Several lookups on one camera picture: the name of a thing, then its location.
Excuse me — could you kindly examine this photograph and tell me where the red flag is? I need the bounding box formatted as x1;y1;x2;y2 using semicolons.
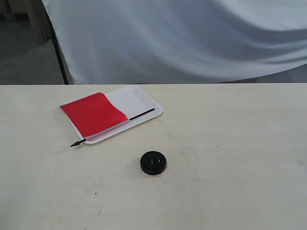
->
60;92;155;147

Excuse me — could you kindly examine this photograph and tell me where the black round flag base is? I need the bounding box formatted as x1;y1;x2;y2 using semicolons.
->
140;151;167;176

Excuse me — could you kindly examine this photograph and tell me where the white plastic tray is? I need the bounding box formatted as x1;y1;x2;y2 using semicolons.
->
72;85;163;147

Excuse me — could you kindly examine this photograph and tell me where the white backdrop cloth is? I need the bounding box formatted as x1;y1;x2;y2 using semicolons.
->
43;0;307;84

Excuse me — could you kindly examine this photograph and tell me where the black backdrop stand pole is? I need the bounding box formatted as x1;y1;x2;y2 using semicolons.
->
49;23;70;85

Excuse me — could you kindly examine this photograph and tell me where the wooden furniture in background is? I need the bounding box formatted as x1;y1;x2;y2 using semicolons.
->
0;0;51;45

